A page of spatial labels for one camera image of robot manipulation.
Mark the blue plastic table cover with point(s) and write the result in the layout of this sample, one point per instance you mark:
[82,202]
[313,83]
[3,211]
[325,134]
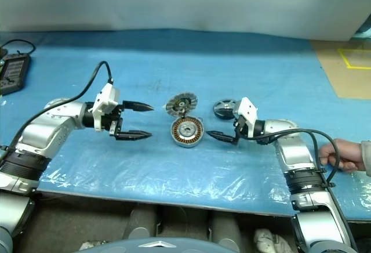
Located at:
[116,160]

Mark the grey motor housing copper windings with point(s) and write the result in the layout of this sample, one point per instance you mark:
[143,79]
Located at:
[187,132]

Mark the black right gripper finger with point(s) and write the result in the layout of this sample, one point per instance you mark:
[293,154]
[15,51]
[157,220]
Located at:
[220,136]

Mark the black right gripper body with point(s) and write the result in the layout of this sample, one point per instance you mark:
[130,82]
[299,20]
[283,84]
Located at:
[240,129]

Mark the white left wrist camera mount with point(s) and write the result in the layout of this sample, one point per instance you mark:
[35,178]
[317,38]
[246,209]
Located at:
[106,99]

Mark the white crumpled cloth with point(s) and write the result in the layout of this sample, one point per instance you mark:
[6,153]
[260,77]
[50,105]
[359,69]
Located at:
[269,240]

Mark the person's grey sleeved forearm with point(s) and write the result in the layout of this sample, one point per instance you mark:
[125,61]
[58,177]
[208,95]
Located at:
[367,157]

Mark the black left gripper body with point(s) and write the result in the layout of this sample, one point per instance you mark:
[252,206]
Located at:
[116,116]

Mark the grey motor lid circuit board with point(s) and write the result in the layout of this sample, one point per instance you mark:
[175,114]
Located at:
[174,102]

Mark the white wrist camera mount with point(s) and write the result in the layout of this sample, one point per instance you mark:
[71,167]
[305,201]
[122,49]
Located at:
[106,99]
[247,111]

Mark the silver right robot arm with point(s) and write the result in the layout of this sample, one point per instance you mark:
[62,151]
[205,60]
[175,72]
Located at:
[292,148]

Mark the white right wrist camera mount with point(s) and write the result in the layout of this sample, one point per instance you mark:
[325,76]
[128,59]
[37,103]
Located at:
[247,111]

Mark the black controller device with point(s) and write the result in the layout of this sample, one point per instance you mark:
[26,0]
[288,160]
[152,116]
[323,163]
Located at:
[13,73]

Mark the person's bare hand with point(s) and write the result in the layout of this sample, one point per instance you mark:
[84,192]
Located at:
[347,154]

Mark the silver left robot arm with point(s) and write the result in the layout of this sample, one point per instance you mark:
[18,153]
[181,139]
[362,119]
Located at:
[43,128]

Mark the blue-grey robot chest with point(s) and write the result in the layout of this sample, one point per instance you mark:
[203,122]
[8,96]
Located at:
[156,247]

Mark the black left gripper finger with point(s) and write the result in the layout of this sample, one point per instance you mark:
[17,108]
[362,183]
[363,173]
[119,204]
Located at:
[139,106]
[133,135]

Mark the grey rounded cylinder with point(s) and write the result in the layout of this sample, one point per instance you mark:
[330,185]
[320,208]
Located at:
[142,221]
[224,227]

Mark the brown board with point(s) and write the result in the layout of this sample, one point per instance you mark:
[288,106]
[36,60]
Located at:
[333,79]

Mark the crumpled teal plastic sheet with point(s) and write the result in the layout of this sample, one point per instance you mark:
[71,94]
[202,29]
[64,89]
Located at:
[363,31]

